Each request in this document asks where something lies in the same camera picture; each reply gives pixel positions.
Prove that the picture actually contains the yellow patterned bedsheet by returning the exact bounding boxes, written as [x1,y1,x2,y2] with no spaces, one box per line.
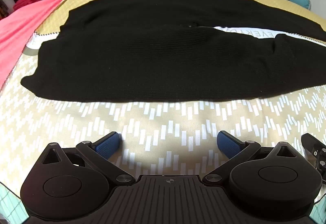
[0,0,326,224]

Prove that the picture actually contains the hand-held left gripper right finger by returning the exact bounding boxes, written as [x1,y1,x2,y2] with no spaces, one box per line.
[202,130,300,185]

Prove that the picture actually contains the coral pink blanket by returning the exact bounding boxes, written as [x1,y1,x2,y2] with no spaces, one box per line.
[0,0,77,89]

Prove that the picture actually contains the red cloth pile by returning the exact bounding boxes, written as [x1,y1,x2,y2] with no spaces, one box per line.
[13,0,43,11]

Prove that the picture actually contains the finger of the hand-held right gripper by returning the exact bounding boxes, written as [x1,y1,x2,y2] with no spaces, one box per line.
[301,133,326,189]

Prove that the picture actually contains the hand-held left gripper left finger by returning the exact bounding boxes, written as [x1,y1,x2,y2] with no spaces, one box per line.
[41,131,136,185]

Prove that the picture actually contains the black pants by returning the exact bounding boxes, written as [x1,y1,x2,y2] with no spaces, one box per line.
[20,0,326,102]

